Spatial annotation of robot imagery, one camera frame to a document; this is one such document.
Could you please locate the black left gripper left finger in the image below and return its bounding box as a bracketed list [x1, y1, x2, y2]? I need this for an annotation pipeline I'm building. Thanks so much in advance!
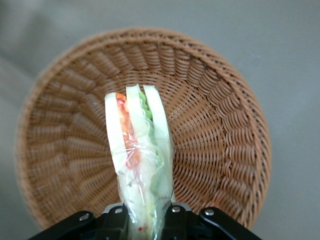
[96, 203, 131, 240]

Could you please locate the triangle sandwich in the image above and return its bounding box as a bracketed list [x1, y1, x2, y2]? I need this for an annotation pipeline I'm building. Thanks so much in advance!
[104, 84, 175, 240]

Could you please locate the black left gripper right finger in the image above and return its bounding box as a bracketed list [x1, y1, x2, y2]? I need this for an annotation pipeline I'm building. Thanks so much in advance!
[161, 203, 201, 240]

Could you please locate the round brown wicker basket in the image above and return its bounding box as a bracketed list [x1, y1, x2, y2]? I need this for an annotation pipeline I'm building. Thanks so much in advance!
[16, 26, 273, 230]

